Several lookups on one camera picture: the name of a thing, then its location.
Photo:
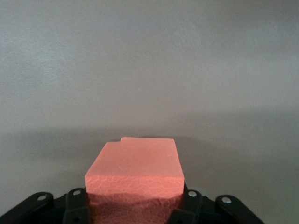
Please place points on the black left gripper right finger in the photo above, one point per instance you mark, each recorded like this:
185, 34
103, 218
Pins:
194, 210

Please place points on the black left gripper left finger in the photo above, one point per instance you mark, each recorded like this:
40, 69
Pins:
74, 210

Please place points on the orange foam cube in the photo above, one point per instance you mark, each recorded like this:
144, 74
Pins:
135, 163

